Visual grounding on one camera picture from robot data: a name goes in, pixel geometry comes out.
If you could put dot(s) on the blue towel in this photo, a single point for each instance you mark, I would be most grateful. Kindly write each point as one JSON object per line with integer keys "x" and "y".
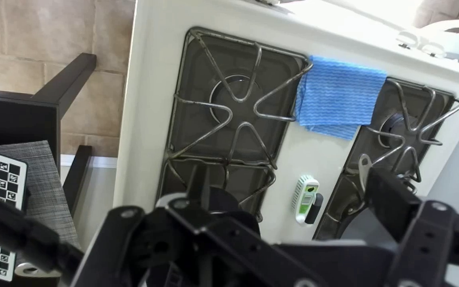
{"x": 338, "y": 95}

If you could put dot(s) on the white gas stove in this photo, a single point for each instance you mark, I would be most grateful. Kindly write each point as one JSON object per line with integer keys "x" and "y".
{"x": 314, "y": 159}

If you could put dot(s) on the green white small container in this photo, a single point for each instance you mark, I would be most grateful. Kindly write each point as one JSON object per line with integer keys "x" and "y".
{"x": 306, "y": 192}

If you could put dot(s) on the black stove grate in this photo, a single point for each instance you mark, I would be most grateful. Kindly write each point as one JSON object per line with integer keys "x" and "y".
{"x": 431, "y": 141}
{"x": 239, "y": 97}

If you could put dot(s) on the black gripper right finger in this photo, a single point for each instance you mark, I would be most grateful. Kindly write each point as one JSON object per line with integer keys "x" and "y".
{"x": 431, "y": 243}

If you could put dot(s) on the dark metal pot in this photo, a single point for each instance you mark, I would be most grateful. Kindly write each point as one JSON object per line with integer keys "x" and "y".
{"x": 166, "y": 200}

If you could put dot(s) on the black side table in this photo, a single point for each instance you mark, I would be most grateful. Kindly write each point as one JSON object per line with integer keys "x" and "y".
{"x": 23, "y": 116}

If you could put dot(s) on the black white checker calibration board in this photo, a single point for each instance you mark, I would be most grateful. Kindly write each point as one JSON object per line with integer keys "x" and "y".
{"x": 43, "y": 180}

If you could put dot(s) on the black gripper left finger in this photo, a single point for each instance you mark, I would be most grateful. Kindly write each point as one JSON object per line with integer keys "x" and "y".
{"x": 134, "y": 248}

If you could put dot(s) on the grey blue frying pan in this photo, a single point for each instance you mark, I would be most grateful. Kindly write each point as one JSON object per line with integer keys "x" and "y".
{"x": 367, "y": 228}

